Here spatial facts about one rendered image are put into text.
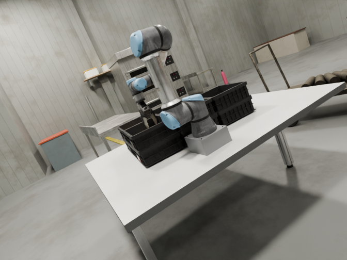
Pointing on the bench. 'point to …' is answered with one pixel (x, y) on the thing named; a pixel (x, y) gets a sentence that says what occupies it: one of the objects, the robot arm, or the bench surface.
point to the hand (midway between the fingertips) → (152, 126)
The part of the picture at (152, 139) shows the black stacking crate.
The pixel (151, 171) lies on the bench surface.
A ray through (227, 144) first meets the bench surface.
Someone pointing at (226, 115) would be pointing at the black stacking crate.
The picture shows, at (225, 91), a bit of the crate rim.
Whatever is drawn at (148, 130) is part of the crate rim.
